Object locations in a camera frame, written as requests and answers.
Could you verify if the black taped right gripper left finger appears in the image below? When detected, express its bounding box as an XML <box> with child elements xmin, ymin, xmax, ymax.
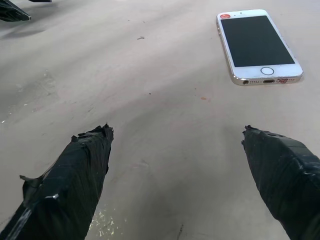
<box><xmin>0</xmin><ymin>123</ymin><xmax>115</xmax><ymax>240</ymax></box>

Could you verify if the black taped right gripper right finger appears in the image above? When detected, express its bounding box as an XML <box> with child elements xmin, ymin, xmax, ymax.
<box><xmin>241</xmin><ymin>125</ymin><xmax>320</xmax><ymax>240</ymax></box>

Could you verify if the white smartphone with black screen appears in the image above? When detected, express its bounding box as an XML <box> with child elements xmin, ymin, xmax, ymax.
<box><xmin>215</xmin><ymin>9</ymin><xmax>304</xmax><ymax>86</ymax></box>

